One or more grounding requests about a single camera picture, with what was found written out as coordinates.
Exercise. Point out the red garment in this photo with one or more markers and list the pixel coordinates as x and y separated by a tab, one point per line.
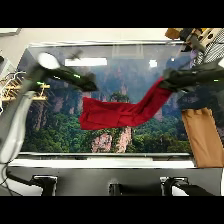
113	115

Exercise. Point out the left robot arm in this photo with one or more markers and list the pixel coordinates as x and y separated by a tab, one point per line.
15	120

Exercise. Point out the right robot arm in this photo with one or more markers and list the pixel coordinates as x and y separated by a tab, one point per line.
190	77

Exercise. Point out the pale wooden clothes hanger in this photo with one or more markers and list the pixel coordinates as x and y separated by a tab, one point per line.
13	87
36	98

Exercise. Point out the brown garment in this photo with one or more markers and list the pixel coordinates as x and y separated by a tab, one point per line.
203	136

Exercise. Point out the tan garment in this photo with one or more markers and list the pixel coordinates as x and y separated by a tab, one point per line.
173	33

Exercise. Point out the silver frame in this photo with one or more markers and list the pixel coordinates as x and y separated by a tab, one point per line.
100	163

